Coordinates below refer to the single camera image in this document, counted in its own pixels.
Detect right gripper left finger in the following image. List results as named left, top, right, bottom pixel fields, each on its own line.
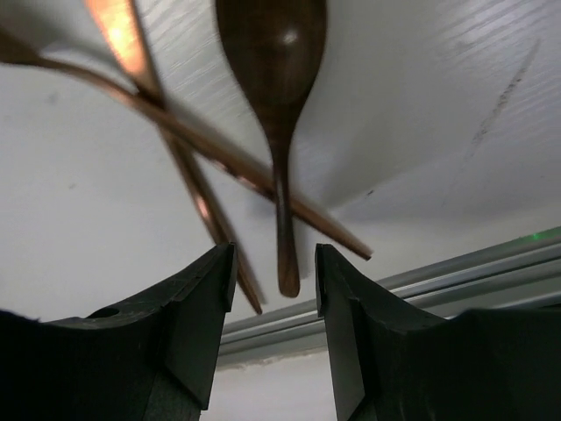
left=1, top=244, right=237, bottom=420

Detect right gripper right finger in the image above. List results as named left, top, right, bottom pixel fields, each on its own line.
left=316, top=245, right=560, bottom=420

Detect copper spoon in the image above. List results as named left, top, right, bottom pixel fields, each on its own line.
left=215, top=1, right=327, bottom=298

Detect copper fork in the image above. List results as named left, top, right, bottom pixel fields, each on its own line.
left=1, top=28, right=373, bottom=260

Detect aluminium rail front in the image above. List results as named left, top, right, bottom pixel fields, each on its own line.
left=218, top=228, right=560, bottom=366

